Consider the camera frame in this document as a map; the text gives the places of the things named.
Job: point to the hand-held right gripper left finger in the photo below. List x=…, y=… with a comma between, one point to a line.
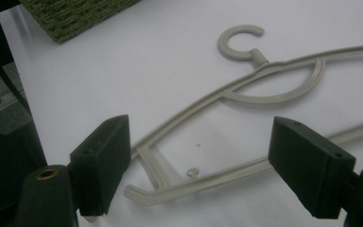
x=102, y=157

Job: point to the green woven basket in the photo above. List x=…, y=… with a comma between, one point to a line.
x=75, y=15

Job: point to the white table mat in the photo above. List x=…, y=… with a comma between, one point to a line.
x=138, y=72

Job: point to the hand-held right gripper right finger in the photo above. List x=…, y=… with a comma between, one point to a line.
x=312, y=164

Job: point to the grey plastic clothes hanger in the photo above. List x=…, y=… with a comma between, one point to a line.
x=264, y=100

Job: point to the thin black pole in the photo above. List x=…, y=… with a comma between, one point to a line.
x=12, y=88

